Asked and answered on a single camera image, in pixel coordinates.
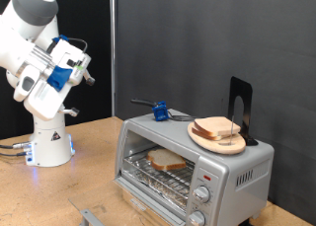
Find thin metal pin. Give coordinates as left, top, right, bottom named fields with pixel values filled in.
left=228, top=117, right=235, bottom=145

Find glass oven door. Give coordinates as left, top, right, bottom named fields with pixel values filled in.
left=68, top=178, right=181, bottom=226

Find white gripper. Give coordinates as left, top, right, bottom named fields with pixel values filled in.
left=23, top=38, right=96, bottom=122

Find round wooden board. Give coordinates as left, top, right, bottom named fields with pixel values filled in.
left=187, top=121, right=247, bottom=155

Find wooden box under oven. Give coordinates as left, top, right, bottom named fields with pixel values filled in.
left=121, top=187, right=166, bottom=226

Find spatula with blue grip block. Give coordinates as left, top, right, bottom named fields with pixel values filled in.
left=129, top=98, right=205, bottom=122

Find black metal bookend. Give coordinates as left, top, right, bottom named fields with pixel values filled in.
left=227, top=76, right=260, bottom=147

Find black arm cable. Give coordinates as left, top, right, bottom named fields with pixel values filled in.
left=45, top=35, right=89, bottom=54

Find vertical metal pole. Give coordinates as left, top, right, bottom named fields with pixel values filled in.
left=109, top=0, right=119, bottom=117

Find silver toaster oven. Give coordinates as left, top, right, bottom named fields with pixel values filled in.
left=113, top=109, right=276, bottom=226

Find black base cable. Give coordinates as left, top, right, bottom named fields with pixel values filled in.
left=0, top=140, right=33, bottom=150
left=0, top=151, right=28, bottom=158

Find silver oven knob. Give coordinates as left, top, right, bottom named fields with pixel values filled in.
left=188, top=209, right=207, bottom=226
left=193, top=186, right=211, bottom=204

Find thick white bread slice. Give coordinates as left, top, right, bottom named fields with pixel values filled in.
left=145, top=148, right=188, bottom=172

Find wire oven rack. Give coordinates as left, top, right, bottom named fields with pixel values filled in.
left=122, top=146, right=196, bottom=207

